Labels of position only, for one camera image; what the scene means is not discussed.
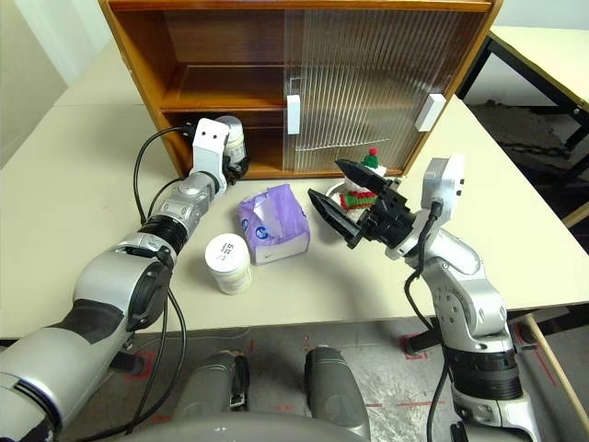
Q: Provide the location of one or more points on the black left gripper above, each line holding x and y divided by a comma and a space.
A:
235, 169

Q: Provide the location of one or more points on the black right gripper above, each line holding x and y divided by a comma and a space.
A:
389, 221

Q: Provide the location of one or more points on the white plastic bottle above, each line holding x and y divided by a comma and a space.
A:
227, 271
232, 131

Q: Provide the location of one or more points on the purple tissue box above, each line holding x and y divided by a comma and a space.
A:
280, 216

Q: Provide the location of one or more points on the ribbed glass sliding door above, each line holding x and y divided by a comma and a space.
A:
290, 60
460, 46

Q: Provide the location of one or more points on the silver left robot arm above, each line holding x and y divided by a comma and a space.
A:
115, 276

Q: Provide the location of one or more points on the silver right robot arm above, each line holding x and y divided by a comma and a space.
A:
469, 294

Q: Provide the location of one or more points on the white plush snowman toy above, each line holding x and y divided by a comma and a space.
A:
359, 200

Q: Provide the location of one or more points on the brown wooden cabinet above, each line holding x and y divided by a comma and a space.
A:
138, 69

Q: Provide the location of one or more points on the black table leg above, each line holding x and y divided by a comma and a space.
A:
126, 363
425, 340

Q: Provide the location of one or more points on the grey robot right leg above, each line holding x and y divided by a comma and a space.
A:
331, 387

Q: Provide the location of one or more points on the grey robot leg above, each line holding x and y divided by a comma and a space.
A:
207, 382
331, 387

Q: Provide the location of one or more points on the grey robot left leg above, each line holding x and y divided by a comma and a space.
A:
207, 382

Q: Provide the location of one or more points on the red floor tape square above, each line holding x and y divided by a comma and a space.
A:
148, 364

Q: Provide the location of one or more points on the grey robot torso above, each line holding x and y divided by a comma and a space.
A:
248, 430

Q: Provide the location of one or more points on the wooden stick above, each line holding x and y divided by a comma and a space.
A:
552, 364

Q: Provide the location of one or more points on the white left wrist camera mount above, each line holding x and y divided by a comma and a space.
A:
209, 147

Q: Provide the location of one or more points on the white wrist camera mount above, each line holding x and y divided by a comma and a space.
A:
209, 147
444, 184

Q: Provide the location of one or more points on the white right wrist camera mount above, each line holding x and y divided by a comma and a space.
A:
444, 184

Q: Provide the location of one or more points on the cream table with black frame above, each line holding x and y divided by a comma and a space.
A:
543, 50

